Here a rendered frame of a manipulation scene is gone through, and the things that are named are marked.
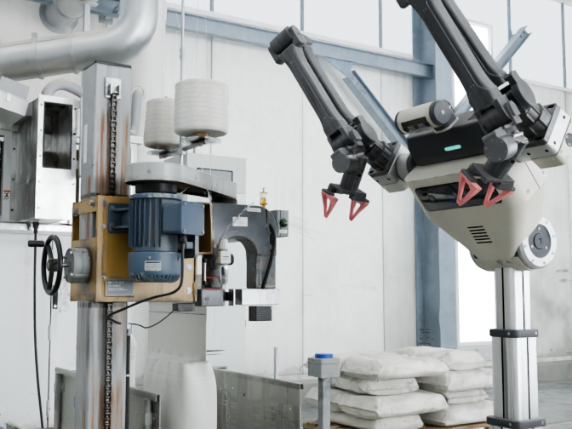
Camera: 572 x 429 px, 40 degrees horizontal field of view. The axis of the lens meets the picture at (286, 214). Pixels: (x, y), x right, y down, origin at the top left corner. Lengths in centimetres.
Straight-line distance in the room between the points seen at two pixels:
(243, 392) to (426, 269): 552
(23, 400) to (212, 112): 317
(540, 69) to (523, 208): 819
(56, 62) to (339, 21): 394
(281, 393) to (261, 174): 466
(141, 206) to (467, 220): 93
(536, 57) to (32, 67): 683
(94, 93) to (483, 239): 124
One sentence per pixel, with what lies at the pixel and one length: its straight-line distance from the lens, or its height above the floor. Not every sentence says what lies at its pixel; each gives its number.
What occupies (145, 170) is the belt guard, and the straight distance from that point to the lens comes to 222.
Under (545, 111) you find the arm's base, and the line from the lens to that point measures 206.
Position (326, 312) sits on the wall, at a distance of 771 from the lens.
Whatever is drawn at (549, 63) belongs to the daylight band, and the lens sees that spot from 1052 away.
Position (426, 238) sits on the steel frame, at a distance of 846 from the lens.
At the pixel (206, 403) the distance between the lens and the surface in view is 278.
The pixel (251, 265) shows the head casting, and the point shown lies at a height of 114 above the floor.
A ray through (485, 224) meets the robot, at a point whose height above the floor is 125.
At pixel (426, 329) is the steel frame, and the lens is 847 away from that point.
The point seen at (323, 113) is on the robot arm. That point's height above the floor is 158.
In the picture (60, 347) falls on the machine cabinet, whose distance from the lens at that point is 519.
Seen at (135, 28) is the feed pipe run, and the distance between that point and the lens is 503.
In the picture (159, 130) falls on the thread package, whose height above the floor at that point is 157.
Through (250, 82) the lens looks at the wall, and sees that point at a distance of 748.
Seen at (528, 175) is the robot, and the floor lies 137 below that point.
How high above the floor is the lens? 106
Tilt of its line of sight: 6 degrees up
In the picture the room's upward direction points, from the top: straight up
